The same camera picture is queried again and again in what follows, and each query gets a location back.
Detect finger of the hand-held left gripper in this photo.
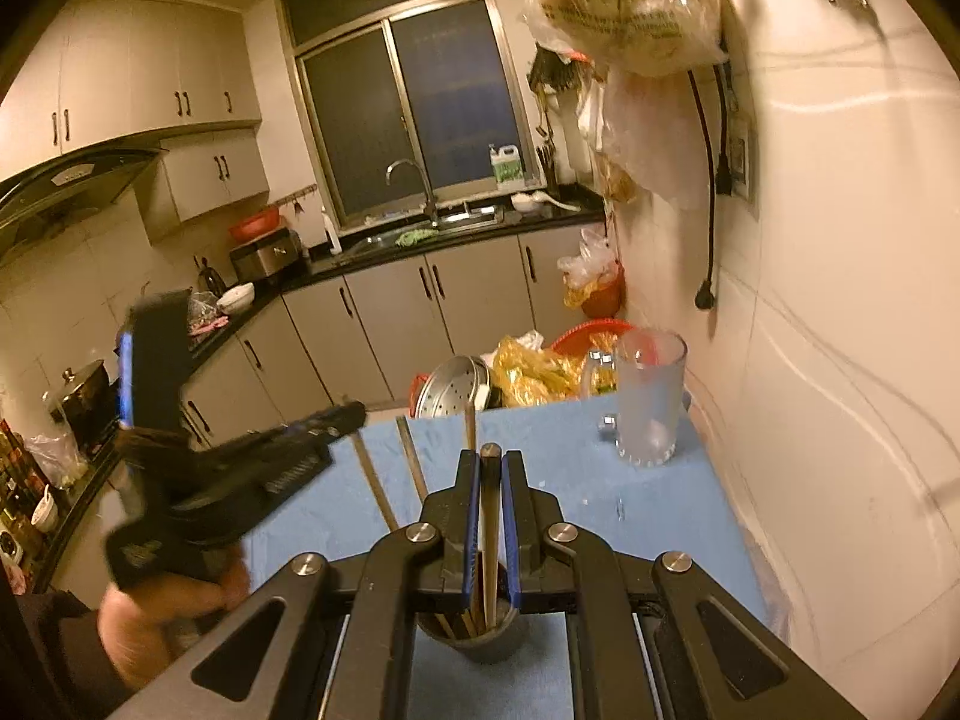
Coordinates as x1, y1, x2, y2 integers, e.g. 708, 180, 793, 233
251, 400, 367, 452

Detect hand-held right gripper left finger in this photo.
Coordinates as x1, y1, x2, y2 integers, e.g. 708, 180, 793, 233
112, 450, 485, 720

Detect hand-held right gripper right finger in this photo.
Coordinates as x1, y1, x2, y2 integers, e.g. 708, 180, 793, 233
501, 450, 863, 720

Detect grey chopstick cup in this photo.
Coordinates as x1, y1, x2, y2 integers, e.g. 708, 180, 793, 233
415, 600, 530, 665

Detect person's left forearm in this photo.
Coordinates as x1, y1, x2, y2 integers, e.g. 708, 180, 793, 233
11, 591, 132, 720

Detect person's left hand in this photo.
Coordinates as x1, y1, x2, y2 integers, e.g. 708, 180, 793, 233
97, 551, 252, 691

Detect blue tablecloth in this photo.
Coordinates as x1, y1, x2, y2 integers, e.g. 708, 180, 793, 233
240, 397, 773, 720

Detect steel pot with lid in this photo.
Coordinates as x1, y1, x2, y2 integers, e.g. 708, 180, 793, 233
49, 360, 113, 436

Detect clear plastic bag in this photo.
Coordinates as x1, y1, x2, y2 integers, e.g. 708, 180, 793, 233
26, 431, 87, 488

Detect cream lower cabinets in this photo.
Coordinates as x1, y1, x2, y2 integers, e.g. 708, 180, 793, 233
176, 225, 608, 451

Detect cream cabinets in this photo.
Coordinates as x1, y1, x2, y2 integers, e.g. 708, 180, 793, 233
0, 0, 271, 222
176, 225, 608, 451

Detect white cup with spoon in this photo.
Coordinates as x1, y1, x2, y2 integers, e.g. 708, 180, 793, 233
30, 486, 61, 533

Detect yellow plastic bag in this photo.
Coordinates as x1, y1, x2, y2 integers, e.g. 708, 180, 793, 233
491, 334, 601, 407

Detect row of condiment bottles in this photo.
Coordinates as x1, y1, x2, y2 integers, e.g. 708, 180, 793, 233
0, 420, 46, 563

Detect plastic bag with pink item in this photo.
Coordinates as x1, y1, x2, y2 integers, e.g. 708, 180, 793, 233
186, 291, 230, 336

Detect clear glass mug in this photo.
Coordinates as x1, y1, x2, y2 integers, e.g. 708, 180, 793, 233
581, 328, 689, 468

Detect metal countertop appliance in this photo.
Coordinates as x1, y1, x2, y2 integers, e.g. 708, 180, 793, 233
229, 229, 305, 282

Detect red plastic basket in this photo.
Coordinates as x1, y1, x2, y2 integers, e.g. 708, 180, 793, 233
551, 319, 638, 361

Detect red plastic basin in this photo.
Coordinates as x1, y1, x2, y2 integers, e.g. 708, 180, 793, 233
229, 208, 282, 243

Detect red plastic bag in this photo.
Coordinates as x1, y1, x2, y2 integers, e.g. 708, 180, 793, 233
564, 262, 625, 320

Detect steel sink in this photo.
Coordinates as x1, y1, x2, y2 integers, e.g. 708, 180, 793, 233
341, 214, 505, 252

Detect chrome kitchen faucet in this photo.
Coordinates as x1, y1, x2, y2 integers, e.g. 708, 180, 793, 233
385, 159, 440, 222

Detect small white plastic bag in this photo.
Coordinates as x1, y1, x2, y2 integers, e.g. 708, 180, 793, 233
556, 229, 620, 286

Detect black range hood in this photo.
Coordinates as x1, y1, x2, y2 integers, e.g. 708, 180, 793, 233
0, 148, 170, 263

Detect white bowl with ladle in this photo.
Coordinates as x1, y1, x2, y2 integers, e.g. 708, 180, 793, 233
511, 191, 582, 215

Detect green label detergent bottle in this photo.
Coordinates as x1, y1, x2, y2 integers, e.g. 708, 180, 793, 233
489, 145, 524, 190

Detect kitchen window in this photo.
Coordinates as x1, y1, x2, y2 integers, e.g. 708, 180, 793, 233
281, 0, 537, 230

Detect cream upper cabinets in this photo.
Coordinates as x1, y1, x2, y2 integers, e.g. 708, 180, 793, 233
0, 0, 271, 222

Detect dark hanging brush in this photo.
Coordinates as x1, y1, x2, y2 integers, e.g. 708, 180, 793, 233
529, 45, 593, 91

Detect black power cable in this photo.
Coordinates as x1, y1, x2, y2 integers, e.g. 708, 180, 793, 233
686, 67, 736, 312

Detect wall socket panel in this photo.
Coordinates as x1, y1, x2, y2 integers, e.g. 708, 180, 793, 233
720, 116, 755, 203

